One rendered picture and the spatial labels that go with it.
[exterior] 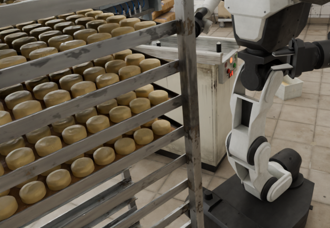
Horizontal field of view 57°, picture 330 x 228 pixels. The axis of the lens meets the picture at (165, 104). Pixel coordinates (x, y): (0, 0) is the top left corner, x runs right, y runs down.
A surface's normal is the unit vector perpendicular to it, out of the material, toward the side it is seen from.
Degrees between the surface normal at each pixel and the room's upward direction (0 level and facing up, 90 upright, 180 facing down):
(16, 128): 90
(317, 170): 0
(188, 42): 90
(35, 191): 0
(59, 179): 0
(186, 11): 90
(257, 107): 75
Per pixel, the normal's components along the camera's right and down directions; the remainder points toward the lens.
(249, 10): -0.78, 0.36
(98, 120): -0.09, -0.88
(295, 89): 0.30, 0.43
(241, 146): -0.78, 0.13
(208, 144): -0.54, 0.44
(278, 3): -0.13, 0.40
